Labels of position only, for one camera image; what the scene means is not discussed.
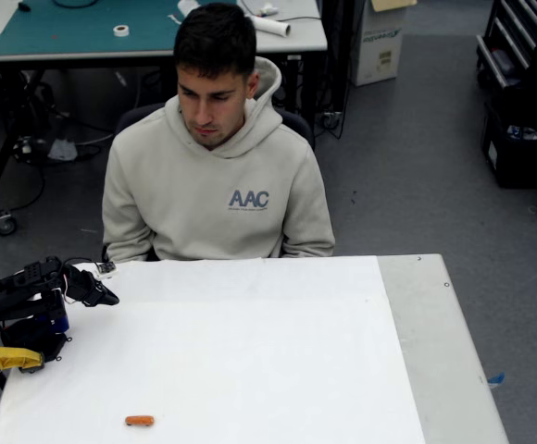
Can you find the rolled white paper tube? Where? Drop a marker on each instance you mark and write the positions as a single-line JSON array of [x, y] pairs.
[[273, 27]]

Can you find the white cardboard box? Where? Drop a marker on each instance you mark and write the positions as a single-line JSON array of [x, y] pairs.
[[379, 55]]

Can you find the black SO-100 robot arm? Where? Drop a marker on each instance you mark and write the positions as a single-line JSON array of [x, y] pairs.
[[9, 300]]

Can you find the white tape roll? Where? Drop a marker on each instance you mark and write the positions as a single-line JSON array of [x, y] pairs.
[[121, 30]]

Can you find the man in beige hoodie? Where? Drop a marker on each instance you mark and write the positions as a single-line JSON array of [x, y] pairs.
[[203, 194]]

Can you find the large white paper sheet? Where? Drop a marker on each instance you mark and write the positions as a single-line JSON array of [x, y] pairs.
[[250, 347]]

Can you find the black tool cart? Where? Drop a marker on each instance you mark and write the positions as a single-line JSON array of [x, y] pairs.
[[504, 46]]

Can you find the green cutting mat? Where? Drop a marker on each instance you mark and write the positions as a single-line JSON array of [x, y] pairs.
[[65, 28]]

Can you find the black storage bin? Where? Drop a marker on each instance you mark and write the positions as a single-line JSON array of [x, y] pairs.
[[518, 162]]

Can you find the blue tape scrap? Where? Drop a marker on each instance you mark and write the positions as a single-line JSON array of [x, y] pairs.
[[496, 380]]

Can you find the white wrist camera board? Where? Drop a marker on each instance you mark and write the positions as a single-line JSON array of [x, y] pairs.
[[105, 268]]

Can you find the white plastic item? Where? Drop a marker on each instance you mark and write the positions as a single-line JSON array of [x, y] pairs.
[[187, 6]]

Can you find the black office chair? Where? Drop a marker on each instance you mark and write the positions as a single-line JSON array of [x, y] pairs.
[[134, 115]]

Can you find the white plastic bag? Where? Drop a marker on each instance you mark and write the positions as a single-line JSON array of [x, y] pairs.
[[62, 150]]

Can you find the crumpled white tissue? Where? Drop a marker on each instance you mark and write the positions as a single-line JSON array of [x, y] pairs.
[[268, 8]]

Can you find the yellow bar clamp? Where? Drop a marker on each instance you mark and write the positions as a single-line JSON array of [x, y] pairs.
[[9, 356]]

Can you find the grey work table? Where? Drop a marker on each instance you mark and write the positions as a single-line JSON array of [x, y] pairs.
[[296, 39]]

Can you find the beige paper folder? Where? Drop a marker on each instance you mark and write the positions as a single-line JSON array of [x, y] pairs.
[[391, 3]]

